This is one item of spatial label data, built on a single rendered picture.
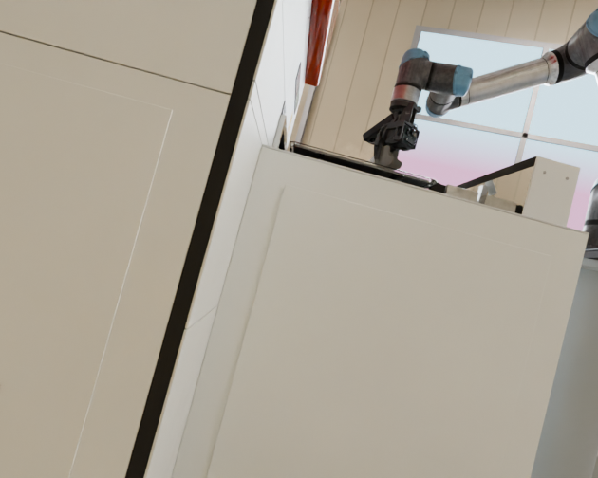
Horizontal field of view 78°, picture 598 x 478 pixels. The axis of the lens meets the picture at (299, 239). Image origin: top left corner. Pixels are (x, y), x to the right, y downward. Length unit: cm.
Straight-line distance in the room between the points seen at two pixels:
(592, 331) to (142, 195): 110
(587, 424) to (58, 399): 116
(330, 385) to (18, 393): 46
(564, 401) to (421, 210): 72
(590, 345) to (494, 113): 214
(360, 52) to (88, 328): 295
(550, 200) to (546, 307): 22
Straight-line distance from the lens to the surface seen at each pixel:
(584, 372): 124
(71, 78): 58
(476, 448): 82
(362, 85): 310
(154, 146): 51
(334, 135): 296
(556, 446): 127
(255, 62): 52
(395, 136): 104
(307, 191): 67
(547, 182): 90
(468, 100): 128
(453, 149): 295
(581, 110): 330
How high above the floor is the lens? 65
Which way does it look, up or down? 2 degrees up
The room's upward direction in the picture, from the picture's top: 15 degrees clockwise
